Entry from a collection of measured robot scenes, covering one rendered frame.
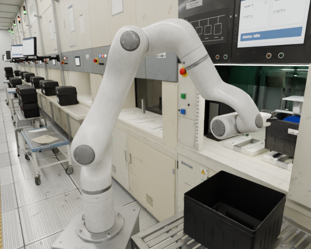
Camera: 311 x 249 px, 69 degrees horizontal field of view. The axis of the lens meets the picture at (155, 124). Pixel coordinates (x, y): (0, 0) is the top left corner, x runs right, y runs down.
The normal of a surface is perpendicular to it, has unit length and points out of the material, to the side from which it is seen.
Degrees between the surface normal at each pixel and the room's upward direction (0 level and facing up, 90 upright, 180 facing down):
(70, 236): 0
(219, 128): 90
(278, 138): 93
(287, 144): 93
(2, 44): 90
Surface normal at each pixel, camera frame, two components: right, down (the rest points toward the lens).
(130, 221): -0.02, -0.96
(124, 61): -0.22, 0.77
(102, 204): 0.53, 0.22
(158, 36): -0.76, 0.33
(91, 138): 0.15, -0.18
